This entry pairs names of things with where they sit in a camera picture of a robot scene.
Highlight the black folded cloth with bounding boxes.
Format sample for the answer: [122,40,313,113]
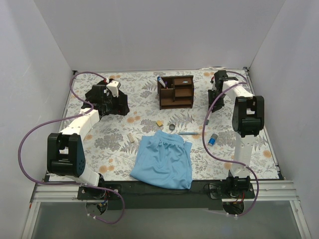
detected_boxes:
[81,80,107,111]

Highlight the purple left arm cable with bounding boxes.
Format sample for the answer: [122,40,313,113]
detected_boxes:
[18,71,125,225]

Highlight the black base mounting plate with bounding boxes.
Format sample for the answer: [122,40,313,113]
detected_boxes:
[77,179,256,211]

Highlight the aluminium frame rail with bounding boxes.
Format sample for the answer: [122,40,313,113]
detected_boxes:
[20,181,85,239]

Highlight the floral tablecloth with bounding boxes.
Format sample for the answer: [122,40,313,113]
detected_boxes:
[48,70,280,182]

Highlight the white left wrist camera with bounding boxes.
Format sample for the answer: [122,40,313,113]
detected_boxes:
[106,78,121,98]

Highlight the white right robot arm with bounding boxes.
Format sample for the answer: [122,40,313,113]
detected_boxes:
[208,70,264,198]

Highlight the brown blue pen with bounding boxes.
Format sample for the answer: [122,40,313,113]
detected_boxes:
[157,76,165,88]

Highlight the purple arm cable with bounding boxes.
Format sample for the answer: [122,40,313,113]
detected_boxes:
[201,71,260,217]
[18,71,125,225]

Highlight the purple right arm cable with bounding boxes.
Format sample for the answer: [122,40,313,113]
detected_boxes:
[201,71,260,217]

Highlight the brown wooden desk organizer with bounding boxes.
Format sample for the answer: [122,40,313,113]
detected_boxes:
[157,75,194,110]

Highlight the light blue shorts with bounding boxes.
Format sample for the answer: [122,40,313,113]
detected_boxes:
[130,130,192,190]

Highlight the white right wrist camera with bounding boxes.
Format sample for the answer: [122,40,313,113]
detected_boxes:
[210,78,216,91]

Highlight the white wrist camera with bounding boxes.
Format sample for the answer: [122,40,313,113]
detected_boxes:
[106,78,121,98]
[210,78,216,91]

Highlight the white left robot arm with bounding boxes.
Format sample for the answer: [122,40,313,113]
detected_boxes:
[47,80,130,199]

